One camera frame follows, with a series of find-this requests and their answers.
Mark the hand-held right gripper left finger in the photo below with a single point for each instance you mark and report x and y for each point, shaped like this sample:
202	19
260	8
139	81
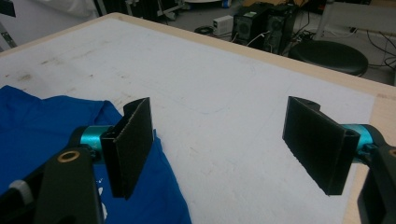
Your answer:
130	149

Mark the black round stool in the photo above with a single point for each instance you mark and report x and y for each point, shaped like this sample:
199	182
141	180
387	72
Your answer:
330	56

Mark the white power supply box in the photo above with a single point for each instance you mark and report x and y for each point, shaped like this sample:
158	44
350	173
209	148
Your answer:
223	25

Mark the blue t-shirt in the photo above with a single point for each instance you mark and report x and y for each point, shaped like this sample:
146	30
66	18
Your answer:
34	127

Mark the metal stand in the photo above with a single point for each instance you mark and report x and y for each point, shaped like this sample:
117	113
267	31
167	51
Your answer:
7	39

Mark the white metal table frame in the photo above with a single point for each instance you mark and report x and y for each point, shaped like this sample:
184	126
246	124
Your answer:
358	17

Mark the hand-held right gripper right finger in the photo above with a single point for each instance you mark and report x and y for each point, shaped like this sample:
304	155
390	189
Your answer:
314	146

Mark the black computer tower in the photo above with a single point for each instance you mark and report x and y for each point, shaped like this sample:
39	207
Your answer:
280	29
249	25

